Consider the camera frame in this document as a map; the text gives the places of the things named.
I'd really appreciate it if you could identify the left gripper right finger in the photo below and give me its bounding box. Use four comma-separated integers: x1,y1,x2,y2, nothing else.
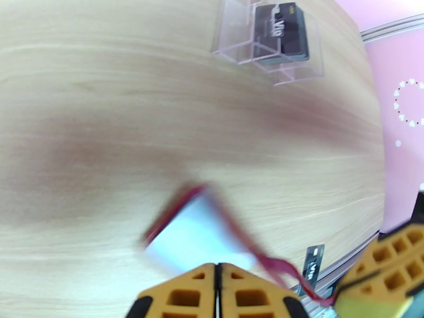
217,263,311,318

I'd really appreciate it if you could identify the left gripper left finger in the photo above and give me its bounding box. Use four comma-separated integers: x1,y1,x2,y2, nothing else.
125,263,218,318

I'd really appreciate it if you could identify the black VIP card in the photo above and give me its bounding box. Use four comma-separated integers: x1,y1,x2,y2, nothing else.
299,244,326,295

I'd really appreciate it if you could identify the red leather card holder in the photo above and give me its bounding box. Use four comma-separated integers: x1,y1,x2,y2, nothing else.
139,182,336,308

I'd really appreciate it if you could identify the right aluminium table side rail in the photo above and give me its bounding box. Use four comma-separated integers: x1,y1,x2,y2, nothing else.
291,227,382,318

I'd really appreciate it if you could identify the right aluminium frame post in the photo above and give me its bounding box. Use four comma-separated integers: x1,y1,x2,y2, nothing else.
359,14,424,43

